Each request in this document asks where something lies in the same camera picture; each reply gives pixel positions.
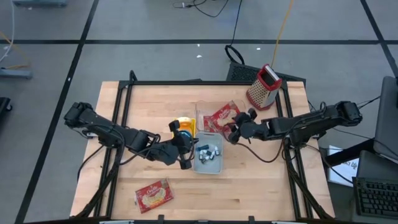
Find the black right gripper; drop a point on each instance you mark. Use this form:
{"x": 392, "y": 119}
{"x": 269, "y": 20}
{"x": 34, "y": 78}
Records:
{"x": 252, "y": 129}

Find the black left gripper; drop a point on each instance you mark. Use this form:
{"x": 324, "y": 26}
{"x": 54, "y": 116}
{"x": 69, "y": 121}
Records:
{"x": 177, "y": 149}

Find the small blue marker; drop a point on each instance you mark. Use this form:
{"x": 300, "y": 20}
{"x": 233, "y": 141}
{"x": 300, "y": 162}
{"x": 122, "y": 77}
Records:
{"x": 202, "y": 148}

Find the red popcorn packet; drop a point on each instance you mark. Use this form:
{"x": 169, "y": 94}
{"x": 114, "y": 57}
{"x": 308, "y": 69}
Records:
{"x": 222, "y": 113}
{"x": 154, "y": 196}

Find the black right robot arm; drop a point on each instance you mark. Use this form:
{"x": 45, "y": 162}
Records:
{"x": 311, "y": 121}

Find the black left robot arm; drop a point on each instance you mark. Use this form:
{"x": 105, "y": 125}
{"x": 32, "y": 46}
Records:
{"x": 118, "y": 137}

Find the yellow plastic basket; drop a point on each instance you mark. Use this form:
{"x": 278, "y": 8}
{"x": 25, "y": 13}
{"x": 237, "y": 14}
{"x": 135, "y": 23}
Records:
{"x": 194, "y": 123}

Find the light grey plastic bin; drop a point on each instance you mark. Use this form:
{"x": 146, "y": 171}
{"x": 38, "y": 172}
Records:
{"x": 208, "y": 168}

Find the clear plastic container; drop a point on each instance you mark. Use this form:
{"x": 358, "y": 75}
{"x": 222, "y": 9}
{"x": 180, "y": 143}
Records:
{"x": 202, "y": 107}

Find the black perforated panel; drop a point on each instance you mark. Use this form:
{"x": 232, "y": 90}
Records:
{"x": 242, "y": 73}

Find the black desk bar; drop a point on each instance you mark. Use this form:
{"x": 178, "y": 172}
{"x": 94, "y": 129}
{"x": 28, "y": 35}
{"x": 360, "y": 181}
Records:
{"x": 351, "y": 153}

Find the white paper sheet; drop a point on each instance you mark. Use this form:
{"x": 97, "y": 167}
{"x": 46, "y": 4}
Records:
{"x": 345, "y": 171}

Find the dark grey laptop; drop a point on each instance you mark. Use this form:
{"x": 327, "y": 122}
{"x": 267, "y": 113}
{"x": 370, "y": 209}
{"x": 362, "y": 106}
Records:
{"x": 376, "y": 166}

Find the black keyboard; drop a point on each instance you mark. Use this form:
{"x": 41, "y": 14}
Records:
{"x": 376, "y": 197}

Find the grey desk foot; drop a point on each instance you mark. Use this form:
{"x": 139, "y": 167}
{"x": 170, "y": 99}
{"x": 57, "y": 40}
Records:
{"x": 15, "y": 73}
{"x": 40, "y": 3}

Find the black floor object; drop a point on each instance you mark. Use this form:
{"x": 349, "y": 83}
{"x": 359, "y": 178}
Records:
{"x": 4, "y": 104}

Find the black aluminium rig frame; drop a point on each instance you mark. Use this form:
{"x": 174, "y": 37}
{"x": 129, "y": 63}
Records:
{"x": 202, "y": 82}

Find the black frame clamp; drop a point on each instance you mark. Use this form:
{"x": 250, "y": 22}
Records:
{"x": 160, "y": 219}
{"x": 251, "y": 219}

